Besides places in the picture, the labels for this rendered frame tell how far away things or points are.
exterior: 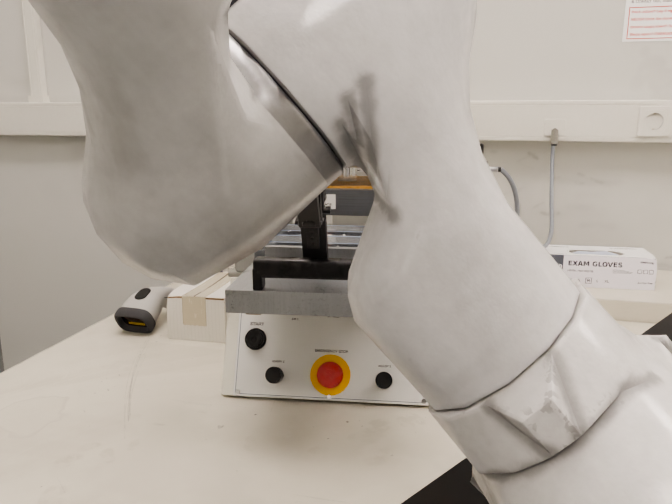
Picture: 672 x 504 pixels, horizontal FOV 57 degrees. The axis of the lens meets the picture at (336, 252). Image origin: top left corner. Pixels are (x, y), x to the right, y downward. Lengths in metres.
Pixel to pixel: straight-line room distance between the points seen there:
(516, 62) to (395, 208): 1.38
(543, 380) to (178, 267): 0.19
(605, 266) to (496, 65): 0.57
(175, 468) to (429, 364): 0.55
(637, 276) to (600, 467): 1.22
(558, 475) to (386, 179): 0.17
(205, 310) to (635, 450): 0.97
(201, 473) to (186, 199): 0.55
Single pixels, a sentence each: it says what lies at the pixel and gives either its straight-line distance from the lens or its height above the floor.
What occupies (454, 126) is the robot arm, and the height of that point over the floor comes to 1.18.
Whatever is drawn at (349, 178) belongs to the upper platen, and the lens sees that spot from 1.13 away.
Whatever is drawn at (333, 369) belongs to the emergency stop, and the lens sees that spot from 0.95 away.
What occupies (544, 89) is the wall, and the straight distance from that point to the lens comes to 1.68.
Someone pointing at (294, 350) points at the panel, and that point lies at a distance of 0.97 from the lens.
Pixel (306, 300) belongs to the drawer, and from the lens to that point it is 0.75.
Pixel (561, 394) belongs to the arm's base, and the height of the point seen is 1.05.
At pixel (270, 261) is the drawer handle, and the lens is 0.75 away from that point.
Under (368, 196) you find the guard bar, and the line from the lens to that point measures 1.04.
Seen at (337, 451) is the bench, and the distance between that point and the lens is 0.85.
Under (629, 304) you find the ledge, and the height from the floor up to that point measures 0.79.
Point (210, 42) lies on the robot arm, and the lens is 0.27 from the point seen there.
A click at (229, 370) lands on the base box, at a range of 1.00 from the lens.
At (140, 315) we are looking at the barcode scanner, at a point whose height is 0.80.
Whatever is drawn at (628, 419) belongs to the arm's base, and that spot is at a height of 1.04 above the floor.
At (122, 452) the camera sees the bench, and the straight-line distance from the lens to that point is 0.89.
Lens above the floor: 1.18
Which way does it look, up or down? 13 degrees down
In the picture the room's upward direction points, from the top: straight up
